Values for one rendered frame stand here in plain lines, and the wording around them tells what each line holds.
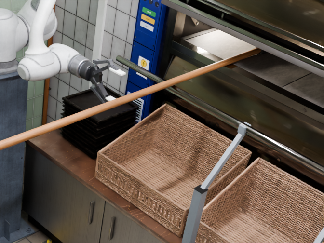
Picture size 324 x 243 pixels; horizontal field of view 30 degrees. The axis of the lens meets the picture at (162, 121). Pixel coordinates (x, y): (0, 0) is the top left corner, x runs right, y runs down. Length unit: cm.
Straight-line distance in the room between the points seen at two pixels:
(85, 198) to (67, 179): 14
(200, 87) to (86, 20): 84
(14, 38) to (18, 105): 35
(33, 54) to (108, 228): 95
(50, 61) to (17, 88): 47
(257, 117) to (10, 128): 120
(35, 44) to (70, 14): 106
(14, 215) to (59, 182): 42
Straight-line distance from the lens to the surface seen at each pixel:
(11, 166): 320
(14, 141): 207
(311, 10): 260
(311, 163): 231
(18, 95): 298
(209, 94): 296
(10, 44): 286
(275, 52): 253
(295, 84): 286
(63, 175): 307
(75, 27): 354
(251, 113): 285
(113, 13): 329
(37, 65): 250
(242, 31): 260
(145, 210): 278
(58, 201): 319
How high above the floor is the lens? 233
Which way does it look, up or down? 30 degrees down
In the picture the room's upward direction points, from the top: 11 degrees clockwise
